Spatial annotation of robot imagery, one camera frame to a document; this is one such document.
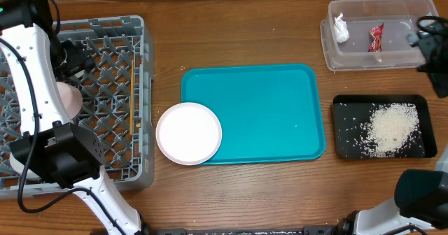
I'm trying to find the pink plastic cup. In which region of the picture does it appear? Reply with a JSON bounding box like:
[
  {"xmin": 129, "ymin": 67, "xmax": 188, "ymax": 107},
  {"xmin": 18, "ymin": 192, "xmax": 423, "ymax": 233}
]
[{"xmin": 56, "ymin": 82, "xmax": 83, "ymax": 119}]

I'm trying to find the red snack wrapper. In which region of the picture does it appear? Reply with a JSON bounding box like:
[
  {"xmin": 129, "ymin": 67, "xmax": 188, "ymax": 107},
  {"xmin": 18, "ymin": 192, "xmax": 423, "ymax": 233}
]
[{"xmin": 369, "ymin": 23, "xmax": 384, "ymax": 52}]

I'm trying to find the wooden chopstick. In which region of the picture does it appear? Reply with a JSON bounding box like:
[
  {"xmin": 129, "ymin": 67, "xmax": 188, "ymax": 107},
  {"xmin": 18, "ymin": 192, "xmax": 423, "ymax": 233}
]
[{"xmin": 129, "ymin": 60, "xmax": 134, "ymax": 136}]

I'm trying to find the white napkin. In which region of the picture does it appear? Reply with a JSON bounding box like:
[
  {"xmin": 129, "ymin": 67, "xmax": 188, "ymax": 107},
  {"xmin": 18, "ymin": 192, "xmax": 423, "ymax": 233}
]
[{"xmin": 333, "ymin": 13, "xmax": 350, "ymax": 43}]

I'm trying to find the grey-white small bowl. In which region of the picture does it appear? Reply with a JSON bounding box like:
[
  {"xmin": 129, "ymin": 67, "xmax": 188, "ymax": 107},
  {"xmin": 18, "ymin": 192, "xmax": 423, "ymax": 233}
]
[{"xmin": 9, "ymin": 153, "xmax": 40, "ymax": 180}]

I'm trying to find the white round plate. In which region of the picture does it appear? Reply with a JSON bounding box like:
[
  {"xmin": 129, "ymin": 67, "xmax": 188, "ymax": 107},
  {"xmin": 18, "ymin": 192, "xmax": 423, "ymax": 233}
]
[{"xmin": 155, "ymin": 102, "xmax": 223, "ymax": 166}]

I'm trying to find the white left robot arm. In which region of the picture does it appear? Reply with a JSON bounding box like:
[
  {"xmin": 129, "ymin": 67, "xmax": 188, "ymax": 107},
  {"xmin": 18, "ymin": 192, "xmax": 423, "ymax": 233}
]
[{"xmin": 1, "ymin": 0, "xmax": 151, "ymax": 234}]

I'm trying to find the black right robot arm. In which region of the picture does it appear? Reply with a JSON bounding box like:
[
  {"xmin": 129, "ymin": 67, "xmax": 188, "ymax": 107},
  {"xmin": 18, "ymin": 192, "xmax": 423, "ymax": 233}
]
[{"xmin": 326, "ymin": 16, "xmax": 447, "ymax": 234}]

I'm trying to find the grey dishwasher rack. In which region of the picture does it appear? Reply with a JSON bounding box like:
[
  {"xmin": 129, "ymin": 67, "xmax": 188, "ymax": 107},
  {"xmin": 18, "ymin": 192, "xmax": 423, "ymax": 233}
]
[{"xmin": 0, "ymin": 15, "xmax": 155, "ymax": 199}]

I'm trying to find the clear plastic container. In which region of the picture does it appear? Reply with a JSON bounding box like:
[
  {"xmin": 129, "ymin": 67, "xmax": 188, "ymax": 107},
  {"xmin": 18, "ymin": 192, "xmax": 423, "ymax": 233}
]
[{"xmin": 320, "ymin": 0, "xmax": 438, "ymax": 71}]

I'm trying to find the pile of rice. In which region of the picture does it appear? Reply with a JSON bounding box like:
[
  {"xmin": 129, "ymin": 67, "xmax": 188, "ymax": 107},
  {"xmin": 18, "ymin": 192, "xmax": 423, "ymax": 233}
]
[{"xmin": 337, "ymin": 102, "xmax": 423, "ymax": 158}]

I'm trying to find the black plastic bin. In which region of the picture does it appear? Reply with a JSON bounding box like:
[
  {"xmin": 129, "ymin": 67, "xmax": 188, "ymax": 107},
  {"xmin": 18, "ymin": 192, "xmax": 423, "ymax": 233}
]
[{"xmin": 332, "ymin": 94, "xmax": 438, "ymax": 160}]

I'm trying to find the teal plastic tray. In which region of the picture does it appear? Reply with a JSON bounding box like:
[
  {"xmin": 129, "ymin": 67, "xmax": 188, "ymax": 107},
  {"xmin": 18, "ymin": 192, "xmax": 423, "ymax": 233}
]
[{"xmin": 181, "ymin": 64, "xmax": 326, "ymax": 165}]

